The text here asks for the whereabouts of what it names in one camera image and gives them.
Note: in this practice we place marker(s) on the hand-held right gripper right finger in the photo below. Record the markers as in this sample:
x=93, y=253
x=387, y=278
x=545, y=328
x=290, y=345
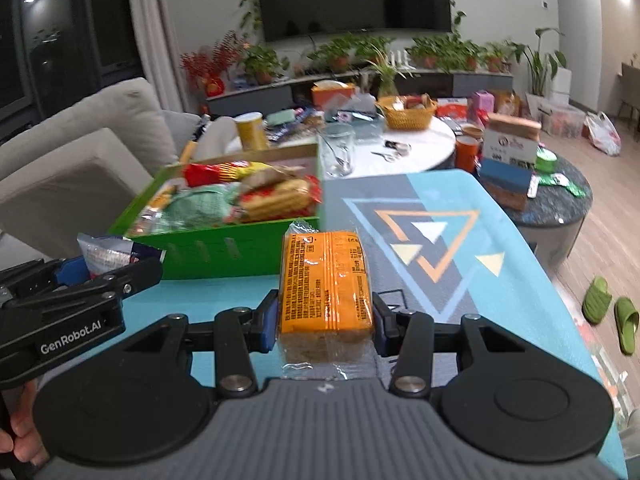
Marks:
x=382, y=330

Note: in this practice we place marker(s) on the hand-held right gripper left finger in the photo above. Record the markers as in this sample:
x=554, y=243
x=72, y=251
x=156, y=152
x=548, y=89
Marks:
x=265, y=325

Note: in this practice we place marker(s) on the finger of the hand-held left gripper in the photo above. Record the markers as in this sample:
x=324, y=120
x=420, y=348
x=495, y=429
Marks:
x=70, y=270
x=135, y=272

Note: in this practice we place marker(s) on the white red blue snack packet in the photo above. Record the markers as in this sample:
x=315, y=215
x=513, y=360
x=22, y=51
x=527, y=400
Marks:
x=107, y=255

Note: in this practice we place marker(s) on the orange cracker packet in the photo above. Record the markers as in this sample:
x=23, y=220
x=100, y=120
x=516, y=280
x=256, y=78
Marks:
x=325, y=285

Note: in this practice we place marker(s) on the green cardboard box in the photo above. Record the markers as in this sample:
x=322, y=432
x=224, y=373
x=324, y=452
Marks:
x=225, y=255

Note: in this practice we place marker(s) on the green snack packet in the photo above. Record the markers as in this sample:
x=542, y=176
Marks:
x=200, y=207

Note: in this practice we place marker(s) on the red and yellow snack packet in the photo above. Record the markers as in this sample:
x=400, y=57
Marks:
x=215, y=172

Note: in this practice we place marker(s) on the brown cracker packet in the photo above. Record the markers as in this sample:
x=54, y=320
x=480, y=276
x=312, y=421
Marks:
x=272, y=176

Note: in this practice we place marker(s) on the person's left hand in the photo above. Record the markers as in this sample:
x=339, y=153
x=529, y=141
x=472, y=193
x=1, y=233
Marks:
x=27, y=435

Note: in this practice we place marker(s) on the grey sofa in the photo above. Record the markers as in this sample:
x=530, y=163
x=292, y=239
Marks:
x=75, y=175

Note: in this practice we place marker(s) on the yellow can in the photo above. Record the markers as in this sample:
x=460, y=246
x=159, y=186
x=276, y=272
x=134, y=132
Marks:
x=250, y=132

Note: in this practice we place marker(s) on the white round table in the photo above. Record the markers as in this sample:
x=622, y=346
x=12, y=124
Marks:
x=425, y=150

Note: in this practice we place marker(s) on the clear glass cup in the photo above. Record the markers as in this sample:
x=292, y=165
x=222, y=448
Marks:
x=345, y=145

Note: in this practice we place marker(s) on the orange cup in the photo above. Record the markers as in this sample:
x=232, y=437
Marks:
x=467, y=155

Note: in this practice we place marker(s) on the blue box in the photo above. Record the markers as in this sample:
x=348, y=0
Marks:
x=502, y=175

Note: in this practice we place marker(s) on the dark blue snack packets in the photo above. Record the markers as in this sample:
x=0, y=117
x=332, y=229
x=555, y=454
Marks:
x=290, y=130

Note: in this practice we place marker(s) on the dark round table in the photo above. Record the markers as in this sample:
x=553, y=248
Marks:
x=550, y=220

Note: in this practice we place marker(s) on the pale blue plastic tray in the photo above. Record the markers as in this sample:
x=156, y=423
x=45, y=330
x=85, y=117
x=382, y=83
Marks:
x=365, y=127

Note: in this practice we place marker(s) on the yellow wicker basket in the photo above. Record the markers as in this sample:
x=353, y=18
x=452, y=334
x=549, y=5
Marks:
x=405, y=117

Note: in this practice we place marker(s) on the green slipper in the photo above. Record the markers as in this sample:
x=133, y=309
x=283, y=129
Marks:
x=627, y=322
x=597, y=300

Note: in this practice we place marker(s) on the brown and white cardboard box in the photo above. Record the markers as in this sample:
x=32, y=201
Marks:
x=507, y=147

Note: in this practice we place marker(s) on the red berry branches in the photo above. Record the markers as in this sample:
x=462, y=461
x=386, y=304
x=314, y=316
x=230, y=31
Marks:
x=210, y=60

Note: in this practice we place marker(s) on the green tape roll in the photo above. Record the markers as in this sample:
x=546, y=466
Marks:
x=546, y=162

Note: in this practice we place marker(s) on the green foil packets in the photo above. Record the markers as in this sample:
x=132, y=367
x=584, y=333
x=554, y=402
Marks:
x=567, y=185

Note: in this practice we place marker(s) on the orange box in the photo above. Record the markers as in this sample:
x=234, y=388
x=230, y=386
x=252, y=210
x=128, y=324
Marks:
x=330, y=97

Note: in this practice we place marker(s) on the dark sliding glass door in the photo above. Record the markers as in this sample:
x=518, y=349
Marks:
x=60, y=25

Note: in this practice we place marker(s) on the potted green plant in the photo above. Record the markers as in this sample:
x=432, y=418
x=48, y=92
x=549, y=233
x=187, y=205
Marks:
x=262, y=62
x=495, y=55
x=335, y=55
x=372, y=47
x=435, y=52

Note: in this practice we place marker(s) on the pink box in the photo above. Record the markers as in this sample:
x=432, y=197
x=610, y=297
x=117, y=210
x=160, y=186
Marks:
x=482, y=102

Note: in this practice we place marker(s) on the light curtain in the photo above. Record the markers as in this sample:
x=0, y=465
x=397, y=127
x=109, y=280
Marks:
x=150, y=20

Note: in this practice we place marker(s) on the spider plant in glass vase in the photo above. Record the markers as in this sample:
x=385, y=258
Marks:
x=385, y=72

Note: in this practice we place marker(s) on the clear storage box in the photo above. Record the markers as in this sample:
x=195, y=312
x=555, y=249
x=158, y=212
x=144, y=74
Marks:
x=565, y=120

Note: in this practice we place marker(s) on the white plastic bag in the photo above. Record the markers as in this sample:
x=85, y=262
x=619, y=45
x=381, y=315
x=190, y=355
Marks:
x=602, y=135

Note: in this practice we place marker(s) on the white air purifier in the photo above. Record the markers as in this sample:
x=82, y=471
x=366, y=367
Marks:
x=560, y=82

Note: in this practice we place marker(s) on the tall leafy floor plant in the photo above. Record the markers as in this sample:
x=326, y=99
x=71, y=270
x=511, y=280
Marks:
x=537, y=67

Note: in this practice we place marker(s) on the grey dining chair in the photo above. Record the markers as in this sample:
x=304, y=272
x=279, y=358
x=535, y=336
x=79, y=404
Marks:
x=631, y=90

